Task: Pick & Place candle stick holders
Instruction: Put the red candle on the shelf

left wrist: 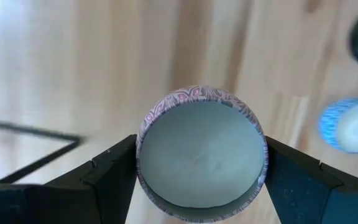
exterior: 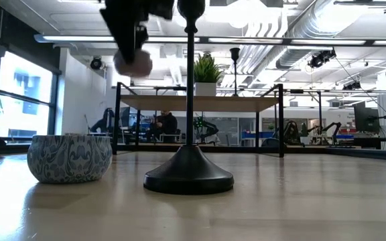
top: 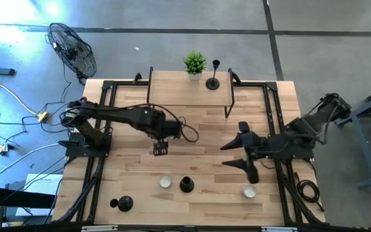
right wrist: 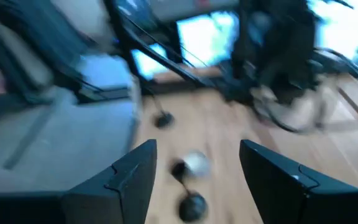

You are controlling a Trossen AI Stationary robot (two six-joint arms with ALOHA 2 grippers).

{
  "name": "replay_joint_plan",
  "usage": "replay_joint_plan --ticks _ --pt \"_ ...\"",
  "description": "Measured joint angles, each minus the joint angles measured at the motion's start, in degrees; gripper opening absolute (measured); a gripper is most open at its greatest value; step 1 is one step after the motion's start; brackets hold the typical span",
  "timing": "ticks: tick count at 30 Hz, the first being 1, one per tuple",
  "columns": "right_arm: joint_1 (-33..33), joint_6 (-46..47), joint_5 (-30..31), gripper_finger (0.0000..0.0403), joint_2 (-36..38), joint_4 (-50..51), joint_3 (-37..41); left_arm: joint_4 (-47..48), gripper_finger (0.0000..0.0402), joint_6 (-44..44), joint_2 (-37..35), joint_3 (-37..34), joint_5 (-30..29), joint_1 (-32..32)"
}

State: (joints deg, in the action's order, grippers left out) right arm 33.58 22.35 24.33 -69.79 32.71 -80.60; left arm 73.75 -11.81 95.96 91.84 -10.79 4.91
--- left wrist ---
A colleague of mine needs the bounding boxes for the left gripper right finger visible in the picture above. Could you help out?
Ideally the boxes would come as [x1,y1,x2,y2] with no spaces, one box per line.
[264,136,358,224]

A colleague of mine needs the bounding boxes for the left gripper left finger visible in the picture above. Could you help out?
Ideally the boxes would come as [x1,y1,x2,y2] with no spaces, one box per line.
[0,134,138,224]

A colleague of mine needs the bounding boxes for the blue patterned candle tin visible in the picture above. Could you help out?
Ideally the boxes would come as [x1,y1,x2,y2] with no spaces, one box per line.
[318,96,358,156]

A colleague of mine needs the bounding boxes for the purple floral candle tin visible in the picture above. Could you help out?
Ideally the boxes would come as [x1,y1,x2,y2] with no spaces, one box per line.
[135,86,269,224]

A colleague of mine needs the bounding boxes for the wooden riser shelf black legs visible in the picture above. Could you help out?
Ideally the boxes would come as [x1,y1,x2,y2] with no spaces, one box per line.
[0,119,83,187]

